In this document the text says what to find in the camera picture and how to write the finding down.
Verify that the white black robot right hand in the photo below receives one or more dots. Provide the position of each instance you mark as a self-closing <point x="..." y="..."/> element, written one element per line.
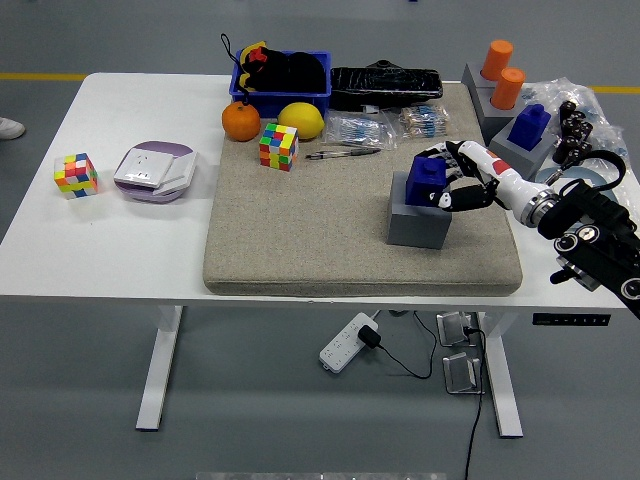
<point x="492" y="162"/>

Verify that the blue square seal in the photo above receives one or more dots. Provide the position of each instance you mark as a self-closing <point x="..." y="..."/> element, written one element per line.
<point x="527" y="130"/>
<point x="420" y="185"/>

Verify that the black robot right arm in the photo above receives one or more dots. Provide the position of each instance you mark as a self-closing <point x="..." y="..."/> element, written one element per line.
<point x="595" y="220"/>

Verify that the grey seal holder block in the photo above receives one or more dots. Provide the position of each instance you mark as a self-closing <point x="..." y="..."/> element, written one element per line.
<point x="415" y="227"/>
<point x="471" y="75"/>
<point x="537" y="156"/>
<point x="492" y="122"/>

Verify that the orange cylinder seal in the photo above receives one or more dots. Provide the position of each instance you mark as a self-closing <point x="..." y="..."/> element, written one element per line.
<point x="497" y="60"/>
<point x="507" y="90"/>

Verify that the light blue tray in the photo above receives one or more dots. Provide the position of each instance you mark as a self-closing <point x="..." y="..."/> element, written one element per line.
<point x="541" y="175"/>

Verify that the bag of brown resistors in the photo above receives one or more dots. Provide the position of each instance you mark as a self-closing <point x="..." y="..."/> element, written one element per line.
<point x="425" y="122"/>

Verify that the black small cylinders cluster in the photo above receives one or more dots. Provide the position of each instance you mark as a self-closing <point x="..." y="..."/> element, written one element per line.
<point x="572" y="135"/>

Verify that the clear plastic bag of parts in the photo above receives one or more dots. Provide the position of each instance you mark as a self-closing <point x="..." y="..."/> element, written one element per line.
<point x="607" y="127"/>

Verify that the black silver pen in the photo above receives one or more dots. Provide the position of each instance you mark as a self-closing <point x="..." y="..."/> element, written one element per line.
<point x="362" y="150"/>
<point x="325" y="155"/>

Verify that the black plastic-wrapped keyboard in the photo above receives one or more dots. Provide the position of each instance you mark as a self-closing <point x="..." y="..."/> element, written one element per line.
<point x="385" y="85"/>

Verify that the bag of blue resistors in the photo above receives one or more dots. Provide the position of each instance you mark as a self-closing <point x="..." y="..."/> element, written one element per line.
<point x="357" y="131"/>

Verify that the metal foot pedal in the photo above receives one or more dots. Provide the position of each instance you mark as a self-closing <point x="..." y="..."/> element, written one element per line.
<point x="460" y="375"/>
<point x="455" y="330"/>

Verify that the black table control panel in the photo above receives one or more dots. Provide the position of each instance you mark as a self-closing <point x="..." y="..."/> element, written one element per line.
<point x="570" y="320"/>

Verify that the grey-brown fabric mat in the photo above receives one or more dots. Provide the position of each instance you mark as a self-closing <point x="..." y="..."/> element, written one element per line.
<point x="310" y="225"/>

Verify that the yellow lemon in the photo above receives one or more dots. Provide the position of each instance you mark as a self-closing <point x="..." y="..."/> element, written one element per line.
<point x="301" y="120"/>

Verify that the black cloth bundle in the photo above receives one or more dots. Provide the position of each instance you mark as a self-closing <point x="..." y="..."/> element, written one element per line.
<point x="305" y="70"/>

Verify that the black power adapter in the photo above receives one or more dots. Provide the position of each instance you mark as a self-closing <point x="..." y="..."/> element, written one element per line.
<point x="369" y="336"/>

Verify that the bright colour puzzle cube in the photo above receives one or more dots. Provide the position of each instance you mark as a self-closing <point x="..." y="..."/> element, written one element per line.
<point x="277" y="147"/>

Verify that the white table leg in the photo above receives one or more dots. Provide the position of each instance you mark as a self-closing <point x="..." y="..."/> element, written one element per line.
<point x="502" y="380"/>
<point x="157" y="370"/>

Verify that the blue plastic bin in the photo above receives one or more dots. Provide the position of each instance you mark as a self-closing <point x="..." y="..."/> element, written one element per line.
<point x="280" y="102"/>

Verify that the white power strip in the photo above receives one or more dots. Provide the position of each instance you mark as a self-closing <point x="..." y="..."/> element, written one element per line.
<point x="342" y="347"/>

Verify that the black pouch with yellow trim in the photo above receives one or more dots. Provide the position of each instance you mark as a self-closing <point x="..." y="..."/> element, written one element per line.
<point x="265" y="70"/>

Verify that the orange fruit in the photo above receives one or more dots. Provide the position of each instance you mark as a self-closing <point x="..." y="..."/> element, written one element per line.
<point x="241" y="122"/>

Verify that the pale colour puzzle cube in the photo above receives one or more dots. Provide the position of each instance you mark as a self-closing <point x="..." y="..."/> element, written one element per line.
<point x="76" y="176"/>

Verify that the person's white shoe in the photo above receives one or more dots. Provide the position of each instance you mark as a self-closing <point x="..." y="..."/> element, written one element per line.
<point x="10" y="128"/>

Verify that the white wall switch panel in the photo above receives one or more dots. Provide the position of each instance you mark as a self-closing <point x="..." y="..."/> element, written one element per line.
<point x="180" y="172"/>

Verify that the white wall socket panel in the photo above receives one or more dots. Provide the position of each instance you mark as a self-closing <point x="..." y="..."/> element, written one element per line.
<point x="142" y="167"/>

